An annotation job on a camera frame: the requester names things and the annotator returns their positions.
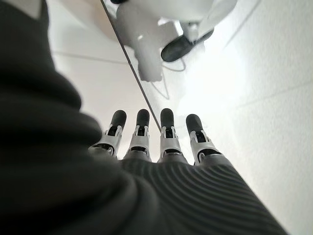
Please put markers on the white robot leg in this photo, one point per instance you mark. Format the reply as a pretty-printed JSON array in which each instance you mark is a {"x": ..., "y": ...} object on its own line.
[{"x": 151, "y": 36}]

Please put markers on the black robot foot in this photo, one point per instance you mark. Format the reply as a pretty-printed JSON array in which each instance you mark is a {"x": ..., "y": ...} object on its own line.
[{"x": 178, "y": 47}]

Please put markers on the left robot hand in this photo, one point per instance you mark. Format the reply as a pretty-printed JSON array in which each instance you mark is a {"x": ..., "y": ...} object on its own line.
[{"x": 97, "y": 191}]

